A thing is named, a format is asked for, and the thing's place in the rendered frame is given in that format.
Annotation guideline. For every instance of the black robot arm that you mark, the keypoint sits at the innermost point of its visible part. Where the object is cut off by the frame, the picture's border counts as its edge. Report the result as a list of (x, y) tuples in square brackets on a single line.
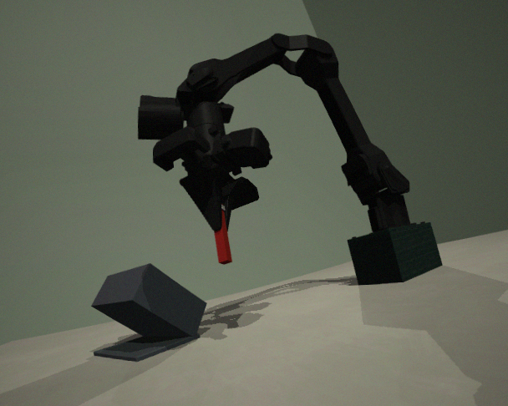
[(368, 169)]

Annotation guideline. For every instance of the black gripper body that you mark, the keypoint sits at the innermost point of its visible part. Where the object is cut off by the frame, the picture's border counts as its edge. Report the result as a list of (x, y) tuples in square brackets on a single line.
[(196, 147)]

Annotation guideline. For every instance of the dark grey panel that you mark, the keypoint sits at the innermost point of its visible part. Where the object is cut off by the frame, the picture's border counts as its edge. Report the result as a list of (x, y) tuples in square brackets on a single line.
[(147, 301)]

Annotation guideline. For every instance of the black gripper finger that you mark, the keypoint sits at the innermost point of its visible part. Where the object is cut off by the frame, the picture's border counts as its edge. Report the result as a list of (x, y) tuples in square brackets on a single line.
[(204, 188), (228, 194)]

